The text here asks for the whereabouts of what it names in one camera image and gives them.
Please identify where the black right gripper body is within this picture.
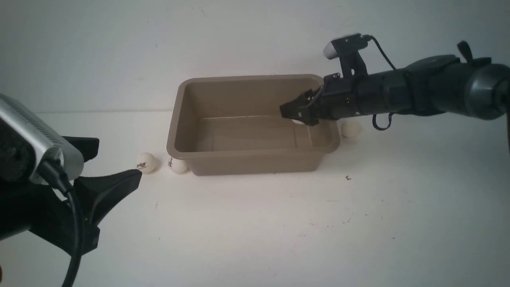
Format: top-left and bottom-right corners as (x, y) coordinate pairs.
(315, 73), (375, 121)

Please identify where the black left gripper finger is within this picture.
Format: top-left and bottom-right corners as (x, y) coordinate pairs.
(63, 136), (100, 162)
(73, 169), (142, 226)

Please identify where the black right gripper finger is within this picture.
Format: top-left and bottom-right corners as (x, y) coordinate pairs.
(279, 88), (320, 114)
(281, 106), (320, 126)

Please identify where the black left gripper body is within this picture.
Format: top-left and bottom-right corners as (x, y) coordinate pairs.
(0, 179), (75, 254)

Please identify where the white ping-pong ball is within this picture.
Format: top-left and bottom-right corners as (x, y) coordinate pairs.
(341, 120), (362, 139)
(167, 157), (188, 174)
(135, 152), (158, 174)
(291, 119), (305, 125)

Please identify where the tan plastic storage bin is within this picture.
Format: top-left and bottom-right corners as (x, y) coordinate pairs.
(166, 74), (341, 176)

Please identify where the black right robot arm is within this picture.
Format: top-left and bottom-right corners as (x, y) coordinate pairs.
(279, 34), (509, 131)

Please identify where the white ping-pong ball beside bin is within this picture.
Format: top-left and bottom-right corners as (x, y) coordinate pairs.
(167, 157), (188, 174)

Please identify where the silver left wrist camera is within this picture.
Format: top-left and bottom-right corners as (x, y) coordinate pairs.
(0, 94), (84, 184)

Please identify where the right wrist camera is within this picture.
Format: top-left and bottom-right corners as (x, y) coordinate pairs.
(323, 33), (371, 78)

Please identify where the black right camera cable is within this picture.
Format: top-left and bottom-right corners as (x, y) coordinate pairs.
(361, 35), (398, 71)

